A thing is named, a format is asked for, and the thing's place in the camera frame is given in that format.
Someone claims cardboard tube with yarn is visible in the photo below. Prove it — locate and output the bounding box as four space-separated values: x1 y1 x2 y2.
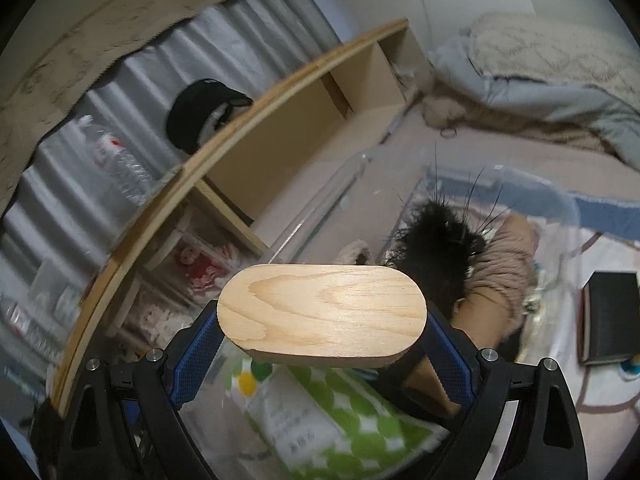
399 212 539 418

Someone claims clear plastic storage bin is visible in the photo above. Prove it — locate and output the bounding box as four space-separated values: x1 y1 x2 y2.
160 148 588 479

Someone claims black feather bundle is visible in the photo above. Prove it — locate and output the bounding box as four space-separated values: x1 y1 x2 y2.
381 159 499 321

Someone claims oval wooden block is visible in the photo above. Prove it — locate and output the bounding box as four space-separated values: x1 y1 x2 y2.
217 263 427 368

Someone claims white dress doll case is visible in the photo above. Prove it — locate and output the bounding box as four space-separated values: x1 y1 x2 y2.
122 289 193 349

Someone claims blue white round item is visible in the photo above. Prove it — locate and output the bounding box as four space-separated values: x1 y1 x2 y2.
618 354 640 382

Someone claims black book box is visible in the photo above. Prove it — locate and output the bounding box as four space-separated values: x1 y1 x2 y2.
579 271 639 366

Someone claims wooden bedside shelf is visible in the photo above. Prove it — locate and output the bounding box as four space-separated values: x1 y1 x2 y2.
51 20 424 415

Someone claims red dress doll case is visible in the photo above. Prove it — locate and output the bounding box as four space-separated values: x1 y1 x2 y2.
172 240 242 304

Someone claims green dotted tissue pack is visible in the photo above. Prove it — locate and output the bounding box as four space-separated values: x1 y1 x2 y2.
226 356 448 479

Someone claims grey curtain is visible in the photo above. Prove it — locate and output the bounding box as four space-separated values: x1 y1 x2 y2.
0 0 346 411

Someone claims clear water bottle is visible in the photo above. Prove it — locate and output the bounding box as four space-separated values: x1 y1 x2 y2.
77 115 156 206

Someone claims grey duvet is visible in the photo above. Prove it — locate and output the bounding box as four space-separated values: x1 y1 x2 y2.
427 36 639 169

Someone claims black visor cap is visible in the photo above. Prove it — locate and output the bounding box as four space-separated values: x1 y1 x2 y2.
165 78 254 155

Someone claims left beige pillow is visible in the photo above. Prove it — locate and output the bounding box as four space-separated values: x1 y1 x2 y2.
469 13 639 110

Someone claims white headboard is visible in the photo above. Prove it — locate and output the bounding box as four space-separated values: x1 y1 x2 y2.
530 0 625 30

